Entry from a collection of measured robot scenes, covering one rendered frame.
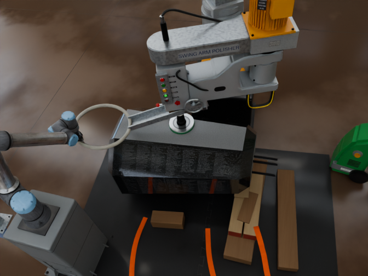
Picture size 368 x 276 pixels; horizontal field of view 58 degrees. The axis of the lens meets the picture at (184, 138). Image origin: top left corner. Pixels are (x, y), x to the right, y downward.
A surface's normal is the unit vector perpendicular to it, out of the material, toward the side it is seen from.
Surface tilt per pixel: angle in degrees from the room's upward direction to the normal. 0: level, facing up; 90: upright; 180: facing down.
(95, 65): 0
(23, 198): 9
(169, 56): 90
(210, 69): 4
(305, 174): 0
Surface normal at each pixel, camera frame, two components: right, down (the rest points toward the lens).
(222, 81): 0.10, 0.79
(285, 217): -0.11, -0.60
